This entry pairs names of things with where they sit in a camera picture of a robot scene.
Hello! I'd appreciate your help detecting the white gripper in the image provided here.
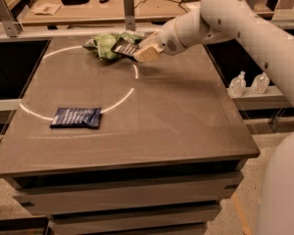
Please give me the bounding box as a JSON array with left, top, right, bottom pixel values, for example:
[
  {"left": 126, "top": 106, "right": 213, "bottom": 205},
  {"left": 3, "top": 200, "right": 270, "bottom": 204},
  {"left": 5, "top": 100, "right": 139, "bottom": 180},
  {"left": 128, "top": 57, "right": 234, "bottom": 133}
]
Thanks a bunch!
[{"left": 133, "top": 20, "right": 183, "bottom": 63}]

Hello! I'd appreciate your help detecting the brown rxbar chocolate wrapper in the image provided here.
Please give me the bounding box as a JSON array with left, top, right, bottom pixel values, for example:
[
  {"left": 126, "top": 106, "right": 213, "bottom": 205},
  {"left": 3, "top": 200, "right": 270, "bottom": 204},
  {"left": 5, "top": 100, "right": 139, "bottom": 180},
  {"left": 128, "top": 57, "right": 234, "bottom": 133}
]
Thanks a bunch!
[{"left": 111, "top": 37, "right": 139, "bottom": 60}]

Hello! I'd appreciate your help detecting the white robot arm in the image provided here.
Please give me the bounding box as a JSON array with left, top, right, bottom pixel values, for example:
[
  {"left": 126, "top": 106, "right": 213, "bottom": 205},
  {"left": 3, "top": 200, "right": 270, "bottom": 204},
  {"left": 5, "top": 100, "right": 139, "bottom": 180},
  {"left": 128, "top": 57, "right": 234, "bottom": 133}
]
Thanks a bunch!
[{"left": 134, "top": 0, "right": 294, "bottom": 235}]

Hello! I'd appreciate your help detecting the green jalapeno chip bag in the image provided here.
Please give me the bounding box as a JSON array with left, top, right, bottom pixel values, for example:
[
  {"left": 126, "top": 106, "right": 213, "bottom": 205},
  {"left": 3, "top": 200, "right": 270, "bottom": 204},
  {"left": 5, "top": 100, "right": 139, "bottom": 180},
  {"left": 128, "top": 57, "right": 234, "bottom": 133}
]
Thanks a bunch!
[{"left": 82, "top": 30, "right": 143, "bottom": 60}]

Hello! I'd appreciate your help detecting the white paper booklet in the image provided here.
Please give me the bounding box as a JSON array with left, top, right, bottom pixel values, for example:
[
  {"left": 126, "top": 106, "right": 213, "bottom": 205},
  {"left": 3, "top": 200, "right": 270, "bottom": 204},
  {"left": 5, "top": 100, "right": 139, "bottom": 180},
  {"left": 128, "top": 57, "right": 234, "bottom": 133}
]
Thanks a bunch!
[{"left": 186, "top": 2, "right": 201, "bottom": 11}]

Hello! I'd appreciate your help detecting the black object on desk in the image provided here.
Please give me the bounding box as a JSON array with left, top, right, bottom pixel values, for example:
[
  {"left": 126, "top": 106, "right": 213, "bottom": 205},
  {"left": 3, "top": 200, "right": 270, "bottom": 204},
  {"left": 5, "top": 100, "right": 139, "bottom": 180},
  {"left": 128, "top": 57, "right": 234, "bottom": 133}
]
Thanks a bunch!
[{"left": 61, "top": 0, "right": 90, "bottom": 6}]

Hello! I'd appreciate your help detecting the clear sanitizer bottle left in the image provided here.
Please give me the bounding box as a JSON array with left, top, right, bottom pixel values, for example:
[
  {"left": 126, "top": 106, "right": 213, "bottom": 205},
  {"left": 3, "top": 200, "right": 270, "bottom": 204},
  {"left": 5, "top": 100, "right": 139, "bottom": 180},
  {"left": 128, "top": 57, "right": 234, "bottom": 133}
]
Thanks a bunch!
[{"left": 228, "top": 71, "right": 246, "bottom": 98}]

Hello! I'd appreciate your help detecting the clear sanitizer bottle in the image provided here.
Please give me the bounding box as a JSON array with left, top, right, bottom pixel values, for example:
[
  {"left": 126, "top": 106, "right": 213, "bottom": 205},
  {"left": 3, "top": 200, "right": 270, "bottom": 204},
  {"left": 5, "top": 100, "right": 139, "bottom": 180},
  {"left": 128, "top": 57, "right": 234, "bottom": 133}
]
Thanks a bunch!
[
  {"left": 251, "top": 72, "right": 270, "bottom": 94},
  {"left": 228, "top": 71, "right": 246, "bottom": 98}
]

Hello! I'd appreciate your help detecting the paper sheet on desk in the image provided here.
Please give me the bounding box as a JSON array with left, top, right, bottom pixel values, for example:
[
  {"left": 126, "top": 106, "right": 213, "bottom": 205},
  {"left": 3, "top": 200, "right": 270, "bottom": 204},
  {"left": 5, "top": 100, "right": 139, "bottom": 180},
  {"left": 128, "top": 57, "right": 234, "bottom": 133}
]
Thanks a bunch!
[{"left": 33, "top": 3, "right": 61, "bottom": 16}]

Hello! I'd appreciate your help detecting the dark blue snack packet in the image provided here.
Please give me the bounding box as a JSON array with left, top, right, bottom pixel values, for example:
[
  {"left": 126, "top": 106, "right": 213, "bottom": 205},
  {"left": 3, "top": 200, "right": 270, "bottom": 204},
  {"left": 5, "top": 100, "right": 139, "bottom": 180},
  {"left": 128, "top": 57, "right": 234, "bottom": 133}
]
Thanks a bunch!
[{"left": 50, "top": 108, "right": 101, "bottom": 128}]

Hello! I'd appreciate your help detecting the clear sanitizer bottle right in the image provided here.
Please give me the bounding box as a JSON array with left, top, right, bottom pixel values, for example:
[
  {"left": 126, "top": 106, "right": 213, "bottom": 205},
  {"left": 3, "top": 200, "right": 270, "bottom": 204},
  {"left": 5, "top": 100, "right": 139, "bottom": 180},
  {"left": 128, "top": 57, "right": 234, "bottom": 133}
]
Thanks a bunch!
[{"left": 251, "top": 72, "right": 270, "bottom": 94}]

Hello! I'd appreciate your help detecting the grey drawer cabinet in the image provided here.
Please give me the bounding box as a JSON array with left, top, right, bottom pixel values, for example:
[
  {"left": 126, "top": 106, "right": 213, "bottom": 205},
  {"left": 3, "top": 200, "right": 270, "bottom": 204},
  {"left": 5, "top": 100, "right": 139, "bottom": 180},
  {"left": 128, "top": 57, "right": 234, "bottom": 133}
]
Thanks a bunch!
[{"left": 9, "top": 161, "right": 243, "bottom": 235}]

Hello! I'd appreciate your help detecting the grey metal bracket middle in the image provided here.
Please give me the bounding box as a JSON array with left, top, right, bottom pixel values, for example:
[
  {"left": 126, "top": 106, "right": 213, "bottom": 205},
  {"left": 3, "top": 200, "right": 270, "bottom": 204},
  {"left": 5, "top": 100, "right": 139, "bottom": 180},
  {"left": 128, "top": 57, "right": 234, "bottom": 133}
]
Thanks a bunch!
[{"left": 123, "top": 0, "right": 135, "bottom": 31}]

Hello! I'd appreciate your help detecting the grey metal bracket left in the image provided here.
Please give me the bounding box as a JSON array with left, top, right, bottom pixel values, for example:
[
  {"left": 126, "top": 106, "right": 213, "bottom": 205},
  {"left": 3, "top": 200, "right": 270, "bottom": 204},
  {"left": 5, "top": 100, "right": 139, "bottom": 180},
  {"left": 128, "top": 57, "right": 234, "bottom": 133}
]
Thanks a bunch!
[{"left": 0, "top": 0, "right": 23, "bottom": 37}]

